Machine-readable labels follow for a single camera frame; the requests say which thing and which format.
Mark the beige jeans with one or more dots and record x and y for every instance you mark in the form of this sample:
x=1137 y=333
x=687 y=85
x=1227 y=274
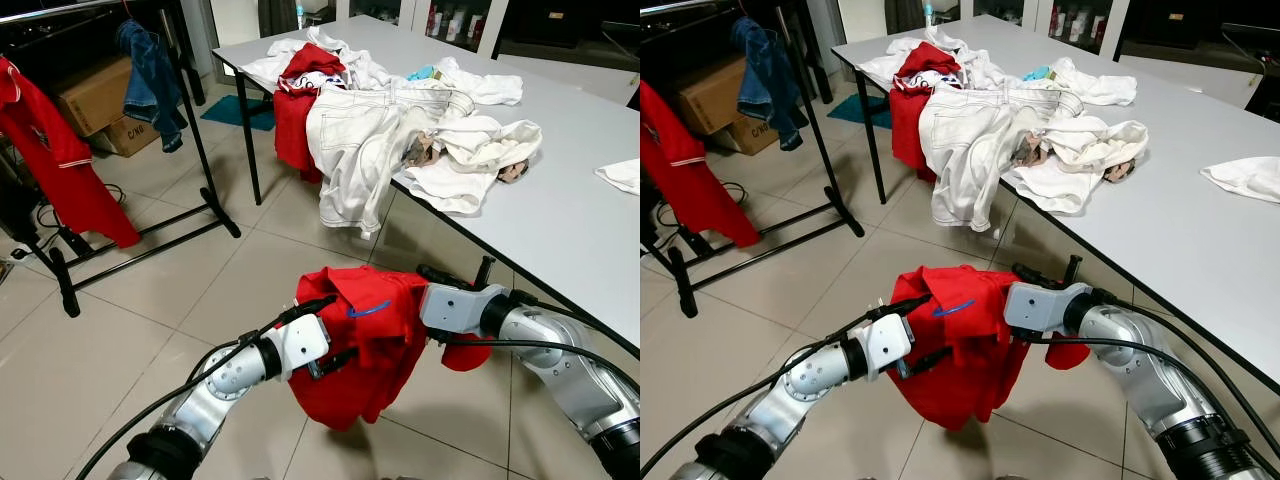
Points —
x=360 y=140
x=970 y=140

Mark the white crumpled garment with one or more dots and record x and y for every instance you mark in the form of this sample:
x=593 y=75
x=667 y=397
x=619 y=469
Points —
x=620 y=177
x=1240 y=180

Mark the brown cardboard box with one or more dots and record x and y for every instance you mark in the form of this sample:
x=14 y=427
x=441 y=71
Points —
x=95 y=95
x=715 y=95

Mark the teal cloth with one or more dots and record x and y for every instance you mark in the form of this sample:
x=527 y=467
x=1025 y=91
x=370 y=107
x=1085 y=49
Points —
x=1038 y=74
x=422 y=74

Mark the blue denim garment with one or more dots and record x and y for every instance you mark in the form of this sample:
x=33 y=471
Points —
x=150 y=85
x=768 y=85

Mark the white t-shirt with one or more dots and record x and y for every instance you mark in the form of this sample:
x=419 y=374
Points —
x=1098 y=88
x=485 y=88

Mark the white spray bottle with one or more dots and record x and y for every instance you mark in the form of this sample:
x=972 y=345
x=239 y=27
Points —
x=301 y=12
x=928 y=10

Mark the black clothes rack silver rail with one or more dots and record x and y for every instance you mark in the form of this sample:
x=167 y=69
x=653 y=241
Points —
x=140 y=230
x=765 y=228

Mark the white TV cabinet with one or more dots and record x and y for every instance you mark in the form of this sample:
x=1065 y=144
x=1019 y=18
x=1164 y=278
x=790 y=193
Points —
x=570 y=30
x=1180 y=30

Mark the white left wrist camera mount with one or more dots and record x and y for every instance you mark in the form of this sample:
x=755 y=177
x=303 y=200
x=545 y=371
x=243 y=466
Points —
x=300 y=345
x=885 y=345

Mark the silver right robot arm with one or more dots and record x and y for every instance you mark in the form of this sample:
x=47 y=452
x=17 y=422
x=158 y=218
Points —
x=570 y=365
x=1150 y=365

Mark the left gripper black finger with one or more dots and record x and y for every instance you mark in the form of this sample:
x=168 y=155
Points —
x=897 y=308
x=927 y=360
x=310 y=308
x=336 y=362

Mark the red shirt white trim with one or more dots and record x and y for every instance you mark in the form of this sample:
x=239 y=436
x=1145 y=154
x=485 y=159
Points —
x=695 y=175
x=60 y=160

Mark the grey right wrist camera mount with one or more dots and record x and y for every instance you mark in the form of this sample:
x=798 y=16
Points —
x=1040 y=305
x=455 y=308

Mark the white shirt tan sleeves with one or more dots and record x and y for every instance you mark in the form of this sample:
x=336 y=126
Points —
x=1080 y=155
x=475 y=155

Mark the red jersey white print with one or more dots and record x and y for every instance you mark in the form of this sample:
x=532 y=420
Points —
x=292 y=130
x=907 y=130

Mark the blue plastic hanger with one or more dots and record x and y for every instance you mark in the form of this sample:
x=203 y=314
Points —
x=952 y=308
x=370 y=311

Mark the white rumpled clothes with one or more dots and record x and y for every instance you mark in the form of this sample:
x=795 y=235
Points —
x=280 y=60
x=895 y=60

